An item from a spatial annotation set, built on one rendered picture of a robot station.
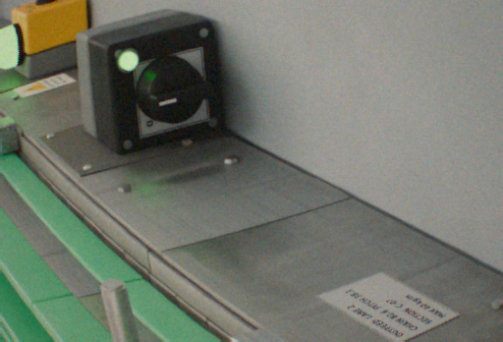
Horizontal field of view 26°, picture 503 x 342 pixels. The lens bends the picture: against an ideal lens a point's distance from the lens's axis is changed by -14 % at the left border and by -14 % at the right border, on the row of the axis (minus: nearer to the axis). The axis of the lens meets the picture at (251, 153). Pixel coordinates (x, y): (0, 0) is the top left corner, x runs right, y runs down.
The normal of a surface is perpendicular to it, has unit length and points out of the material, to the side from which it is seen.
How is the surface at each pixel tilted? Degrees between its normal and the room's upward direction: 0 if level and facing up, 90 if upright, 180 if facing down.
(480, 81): 0
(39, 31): 90
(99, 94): 0
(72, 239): 90
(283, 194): 90
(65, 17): 90
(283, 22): 0
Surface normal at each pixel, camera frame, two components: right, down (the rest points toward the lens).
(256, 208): -0.10, -0.94
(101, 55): -0.88, 0.23
